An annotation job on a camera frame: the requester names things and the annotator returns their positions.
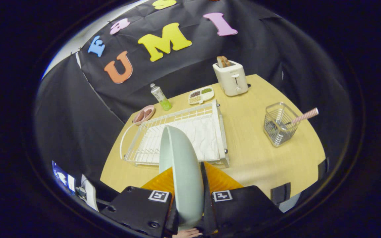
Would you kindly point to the pale green plate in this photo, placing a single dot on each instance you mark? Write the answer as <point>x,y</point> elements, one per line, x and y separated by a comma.
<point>184,172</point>

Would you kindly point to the white side table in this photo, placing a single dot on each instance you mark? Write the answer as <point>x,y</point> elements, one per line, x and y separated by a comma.
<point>89,193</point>

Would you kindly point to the toast slice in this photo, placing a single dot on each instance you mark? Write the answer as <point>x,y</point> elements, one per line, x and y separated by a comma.
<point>223,61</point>

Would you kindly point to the pink divided dish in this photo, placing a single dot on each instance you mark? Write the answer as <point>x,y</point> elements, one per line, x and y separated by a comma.
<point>143,115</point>

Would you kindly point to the white divided snack tray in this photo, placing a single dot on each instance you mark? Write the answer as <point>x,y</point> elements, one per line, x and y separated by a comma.
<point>201,95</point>

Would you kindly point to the computer monitor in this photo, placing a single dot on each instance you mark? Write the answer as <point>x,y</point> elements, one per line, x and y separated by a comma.
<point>61,177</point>

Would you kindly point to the black backdrop cloth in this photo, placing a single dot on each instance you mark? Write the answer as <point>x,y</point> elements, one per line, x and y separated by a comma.
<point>78,109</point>

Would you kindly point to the white drip tray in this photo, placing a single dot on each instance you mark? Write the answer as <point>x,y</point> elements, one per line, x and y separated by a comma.
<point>203,132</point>

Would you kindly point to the white toaster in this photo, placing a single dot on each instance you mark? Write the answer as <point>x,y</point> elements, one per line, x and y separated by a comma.
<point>232,79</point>

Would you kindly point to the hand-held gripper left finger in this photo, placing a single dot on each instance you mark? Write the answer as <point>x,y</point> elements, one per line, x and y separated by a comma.
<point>137,208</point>

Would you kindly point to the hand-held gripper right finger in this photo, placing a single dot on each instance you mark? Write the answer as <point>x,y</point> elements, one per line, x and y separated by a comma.
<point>207,198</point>

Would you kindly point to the clear bottle green liquid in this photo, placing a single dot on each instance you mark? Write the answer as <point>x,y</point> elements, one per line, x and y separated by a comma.
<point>160,97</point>

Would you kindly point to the small grey device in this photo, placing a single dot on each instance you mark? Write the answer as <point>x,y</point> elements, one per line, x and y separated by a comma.
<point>80,191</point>

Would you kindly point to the black table clamp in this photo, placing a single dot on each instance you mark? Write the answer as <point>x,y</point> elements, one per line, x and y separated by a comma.
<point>280,194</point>

